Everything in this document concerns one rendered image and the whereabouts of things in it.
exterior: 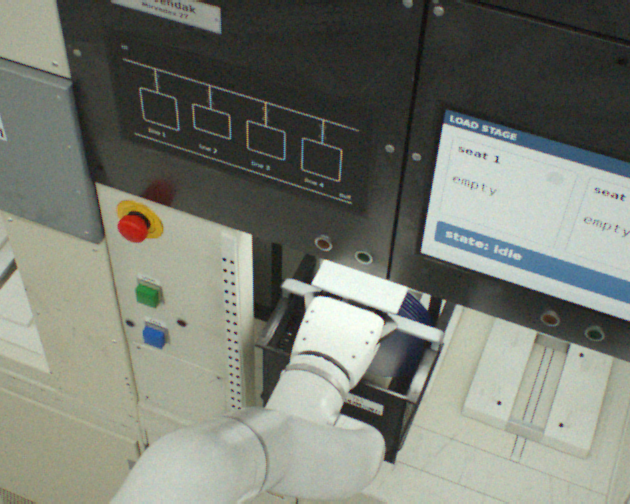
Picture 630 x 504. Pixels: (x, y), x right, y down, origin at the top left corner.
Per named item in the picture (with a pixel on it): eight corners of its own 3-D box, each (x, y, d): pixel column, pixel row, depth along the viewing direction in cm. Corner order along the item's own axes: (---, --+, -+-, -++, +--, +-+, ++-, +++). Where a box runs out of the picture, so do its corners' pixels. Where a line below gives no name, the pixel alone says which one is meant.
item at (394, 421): (253, 425, 154) (250, 299, 130) (305, 327, 167) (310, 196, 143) (402, 482, 149) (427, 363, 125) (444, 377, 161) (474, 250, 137)
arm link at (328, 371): (277, 396, 129) (286, 378, 130) (341, 420, 127) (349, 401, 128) (277, 359, 122) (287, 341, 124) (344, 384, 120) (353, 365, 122)
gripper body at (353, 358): (280, 380, 130) (313, 316, 136) (354, 407, 127) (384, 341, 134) (281, 347, 124) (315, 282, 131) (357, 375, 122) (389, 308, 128)
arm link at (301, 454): (348, 462, 92) (398, 423, 121) (193, 403, 96) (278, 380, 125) (318, 554, 92) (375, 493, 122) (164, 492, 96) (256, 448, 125)
